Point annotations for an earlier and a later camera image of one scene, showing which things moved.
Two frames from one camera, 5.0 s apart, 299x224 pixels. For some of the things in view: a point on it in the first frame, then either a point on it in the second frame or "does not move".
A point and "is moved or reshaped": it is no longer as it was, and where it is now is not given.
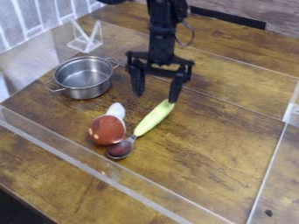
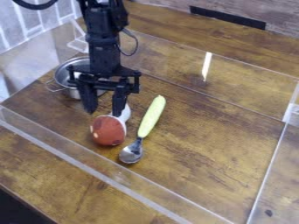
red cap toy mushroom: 107,128 does not move
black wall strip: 250,22 does not move
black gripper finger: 177,85 to 119,97
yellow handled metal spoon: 121,149 is moved or reshaped
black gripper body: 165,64 to 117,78
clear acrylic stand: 85,42 does not move
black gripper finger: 138,75 to 89,96
